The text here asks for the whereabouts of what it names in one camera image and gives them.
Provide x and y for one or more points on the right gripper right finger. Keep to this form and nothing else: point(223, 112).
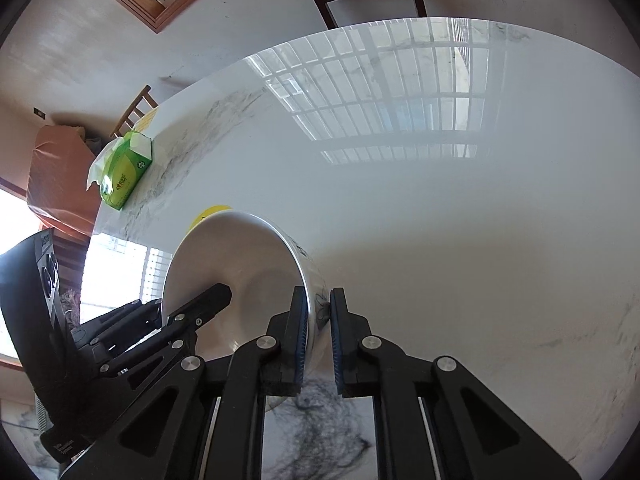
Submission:
point(403, 390)

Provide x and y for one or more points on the orange cloth covered furniture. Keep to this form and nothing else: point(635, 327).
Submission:
point(56, 188)

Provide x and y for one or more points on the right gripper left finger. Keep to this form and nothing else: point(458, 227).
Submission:
point(239, 386)

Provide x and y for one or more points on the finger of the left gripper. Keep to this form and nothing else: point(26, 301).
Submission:
point(182, 324)
point(123, 325)

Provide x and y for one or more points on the green tissue pack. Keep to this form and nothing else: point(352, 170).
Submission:
point(119, 167)

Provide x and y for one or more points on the yellow warning sticker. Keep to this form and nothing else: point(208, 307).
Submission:
point(207, 213)

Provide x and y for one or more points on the white Rabbit bowl pink base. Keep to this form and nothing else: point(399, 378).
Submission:
point(262, 266)

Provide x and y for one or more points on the light wooden chair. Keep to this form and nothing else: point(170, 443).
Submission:
point(141, 105)

